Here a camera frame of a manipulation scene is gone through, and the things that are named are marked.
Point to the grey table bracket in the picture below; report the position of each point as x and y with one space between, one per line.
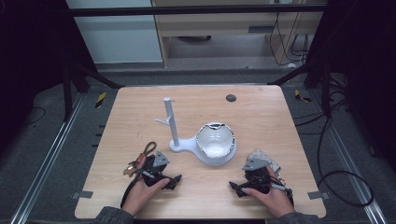
82 194
318 195

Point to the black horizontal bar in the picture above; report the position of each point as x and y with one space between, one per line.
186 10

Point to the person's left hand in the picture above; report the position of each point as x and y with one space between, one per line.
140 196

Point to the yellow and black tape strip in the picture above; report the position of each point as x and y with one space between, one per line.
100 99
300 96

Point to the white bowl with silver rim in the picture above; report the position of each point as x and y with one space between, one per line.
214 141

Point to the black metal stand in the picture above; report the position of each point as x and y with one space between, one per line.
67 93
325 90

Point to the white stand with peg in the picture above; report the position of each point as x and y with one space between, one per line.
170 118

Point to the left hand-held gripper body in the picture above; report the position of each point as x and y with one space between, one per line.
160 158

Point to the white cabinet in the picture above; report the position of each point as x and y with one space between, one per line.
118 40

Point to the silver metal floor rail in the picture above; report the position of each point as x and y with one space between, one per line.
46 161
348 161

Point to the person's right hand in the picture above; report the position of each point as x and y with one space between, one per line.
275 200

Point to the dark curtain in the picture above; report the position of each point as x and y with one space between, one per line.
28 46
367 62

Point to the light wooden desk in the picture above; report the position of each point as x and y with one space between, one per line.
218 23

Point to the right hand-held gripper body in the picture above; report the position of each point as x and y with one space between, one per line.
256 163

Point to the dark round table grommet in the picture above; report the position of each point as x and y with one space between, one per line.
231 98

